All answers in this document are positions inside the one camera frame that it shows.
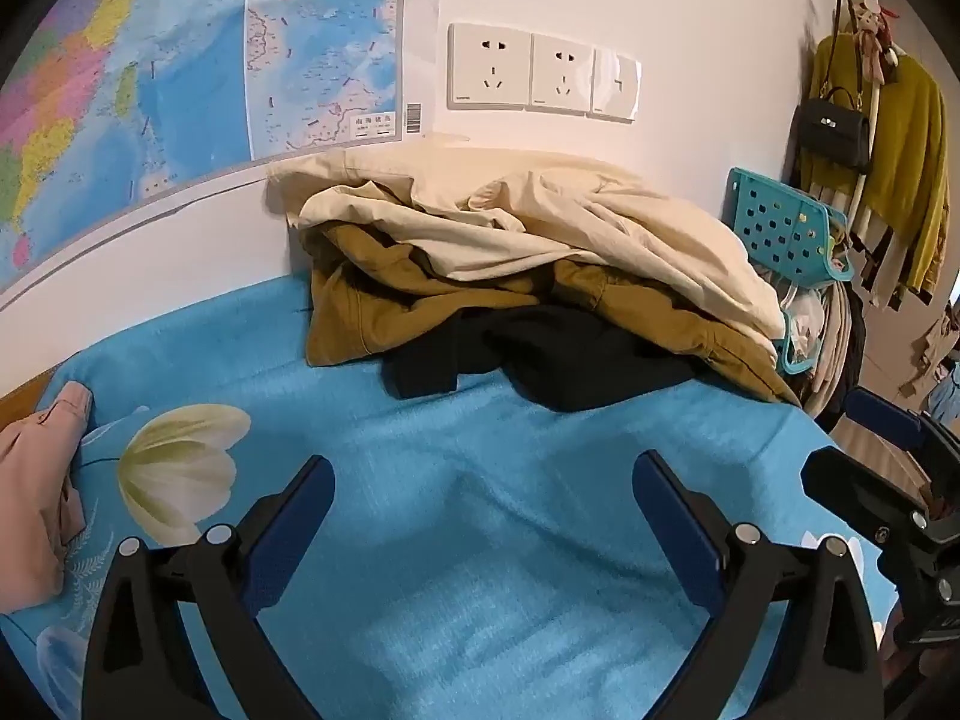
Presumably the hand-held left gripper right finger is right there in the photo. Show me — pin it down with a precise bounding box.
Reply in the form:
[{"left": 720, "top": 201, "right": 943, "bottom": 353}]
[{"left": 632, "top": 450, "right": 880, "bottom": 720}]

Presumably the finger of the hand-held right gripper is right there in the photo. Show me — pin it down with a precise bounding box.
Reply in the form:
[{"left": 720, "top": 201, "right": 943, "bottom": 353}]
[
  {"left": 844, "top": 388, "right": 931, "bottom": 452},
  {"left": 801, "top": 447, "right": 935, "bottom": 545}
]

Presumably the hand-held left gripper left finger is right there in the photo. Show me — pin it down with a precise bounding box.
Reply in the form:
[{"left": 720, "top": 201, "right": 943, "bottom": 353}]
[{"left": 81, "top": 454, "right": 336, "bottom": 720}]

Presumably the cream garment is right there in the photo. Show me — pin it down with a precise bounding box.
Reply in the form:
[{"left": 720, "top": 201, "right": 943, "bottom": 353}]
[{"left": 268, "top": 148, "right": 787, "bottom": 361}]

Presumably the beige coat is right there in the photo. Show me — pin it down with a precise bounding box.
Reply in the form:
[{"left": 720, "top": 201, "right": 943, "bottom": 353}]
[{"left": 904, "top": 306, "right": 960, "bottom": 398}]

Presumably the blue floral bedsheet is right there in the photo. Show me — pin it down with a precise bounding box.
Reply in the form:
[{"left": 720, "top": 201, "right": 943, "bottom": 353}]
[{"left": 0, "top": 274, "right": 901, "bottom": 720}]

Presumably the teal plastic basket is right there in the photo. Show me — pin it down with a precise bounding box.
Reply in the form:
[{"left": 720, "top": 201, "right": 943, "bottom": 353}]
[{"left": 724, "top": 167, "right": 856, "bottom": 376}]

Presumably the black garment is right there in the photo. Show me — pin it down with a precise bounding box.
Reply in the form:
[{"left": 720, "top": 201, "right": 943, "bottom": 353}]
[{"left": 381, "top": 305, "right": 702, "bottom": 412}]

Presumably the mustard brown garment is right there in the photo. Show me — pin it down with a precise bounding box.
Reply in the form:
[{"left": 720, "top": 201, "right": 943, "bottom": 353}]
[{"left": 304, "top": 221, "right": 800, "bottom": 406}]

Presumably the yellow-green cardigan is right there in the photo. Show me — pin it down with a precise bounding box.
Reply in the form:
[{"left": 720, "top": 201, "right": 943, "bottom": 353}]
[{"left": 795, "top": 34, "right": 950, "bottom": 293}]

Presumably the pink garment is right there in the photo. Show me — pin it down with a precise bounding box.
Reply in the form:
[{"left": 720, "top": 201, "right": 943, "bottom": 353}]
[{"left": 0, "top": 381, "right": 95, "bottom": 616}]

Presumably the black handbag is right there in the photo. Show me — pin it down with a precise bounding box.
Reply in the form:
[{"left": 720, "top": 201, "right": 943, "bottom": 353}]
[{"left": 793, "top": 86, "right": 875, "bottom": 175}]

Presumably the white coat rack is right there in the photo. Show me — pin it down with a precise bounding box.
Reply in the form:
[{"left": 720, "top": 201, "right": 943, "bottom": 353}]
[{"left": 832, "top": 0, "right": 912, "bottom": 256}]

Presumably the plush toy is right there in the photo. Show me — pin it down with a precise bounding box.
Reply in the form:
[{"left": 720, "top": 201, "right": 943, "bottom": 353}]
[{"left": 851, "top": 4, "right": 901, "bottom": 83}]

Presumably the wooden bed frame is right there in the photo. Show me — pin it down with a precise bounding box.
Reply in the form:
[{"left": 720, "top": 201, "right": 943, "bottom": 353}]
[{"left": 0, "top": 373, "right": 55, "bottom": 425}]

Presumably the white wall switch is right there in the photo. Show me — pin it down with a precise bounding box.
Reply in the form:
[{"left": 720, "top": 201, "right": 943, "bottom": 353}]
[{"left": 591, "top": 46, "right": 642, "bottom": 121}]

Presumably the white wall socket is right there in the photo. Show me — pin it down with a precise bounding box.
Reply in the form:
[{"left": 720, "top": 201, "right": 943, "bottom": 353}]
[
  {"left": 448, "top": 22, "right": 533, "bottom": 110},
  {"left": 526, "top": 31, "right": 597, "bottom": 115}
]

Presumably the colourful wall map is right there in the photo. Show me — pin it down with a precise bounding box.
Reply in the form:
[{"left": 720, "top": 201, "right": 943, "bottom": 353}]
[{"left": 0, "top": 0, "right": 440, "bottom": 312}]

